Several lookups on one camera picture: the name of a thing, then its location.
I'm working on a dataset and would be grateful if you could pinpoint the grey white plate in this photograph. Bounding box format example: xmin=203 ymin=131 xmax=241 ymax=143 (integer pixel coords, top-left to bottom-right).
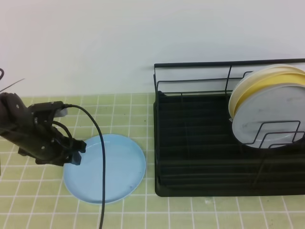
xmin=232 ymin=83 xmax=305 ymax=148

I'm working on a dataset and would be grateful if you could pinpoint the light blue plate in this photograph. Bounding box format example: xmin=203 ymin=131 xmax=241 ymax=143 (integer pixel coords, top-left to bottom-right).
xmin=63 ymin=134 xmax=146 ymax=204

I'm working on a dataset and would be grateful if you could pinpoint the black cable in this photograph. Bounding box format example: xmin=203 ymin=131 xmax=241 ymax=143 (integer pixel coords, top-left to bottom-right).
xmin=51 ymin=104 xmax=106 ymax=229

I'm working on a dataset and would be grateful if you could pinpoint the yellow plate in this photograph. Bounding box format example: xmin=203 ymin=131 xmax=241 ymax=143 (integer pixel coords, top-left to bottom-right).
xmin=232 ymin=73 xmax=305 ymax=117

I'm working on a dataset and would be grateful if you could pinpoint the cream plate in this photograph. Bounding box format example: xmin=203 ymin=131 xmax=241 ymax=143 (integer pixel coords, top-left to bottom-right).
xmin=228 ymin=64 xmax=305 ymax=118

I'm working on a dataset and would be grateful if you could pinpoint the black wire dish rack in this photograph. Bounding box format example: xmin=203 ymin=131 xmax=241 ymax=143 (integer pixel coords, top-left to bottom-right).
xmin=154 ymin=59 xmax=305 ymax=197

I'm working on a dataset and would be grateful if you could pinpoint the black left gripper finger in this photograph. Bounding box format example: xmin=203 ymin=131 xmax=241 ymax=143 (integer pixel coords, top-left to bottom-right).
xmin=66 ymin=154 xmax=81 ymax=166
xmin=68 ymin=139 xmax=86 ymax=153

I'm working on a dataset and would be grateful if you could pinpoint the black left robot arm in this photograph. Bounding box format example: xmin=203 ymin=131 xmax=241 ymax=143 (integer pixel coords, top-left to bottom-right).
xmin=0 ymin=93 xmax=86 ymax=166

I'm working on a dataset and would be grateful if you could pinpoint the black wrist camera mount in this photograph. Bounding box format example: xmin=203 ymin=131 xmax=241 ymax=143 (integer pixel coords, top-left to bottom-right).
xmin=28 ymin=101 xmax=68 ymax=125

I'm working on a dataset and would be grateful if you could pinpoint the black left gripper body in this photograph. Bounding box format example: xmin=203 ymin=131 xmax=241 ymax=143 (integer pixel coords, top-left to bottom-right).
xmin=0 ymin=117 xmax=71 ymax=166

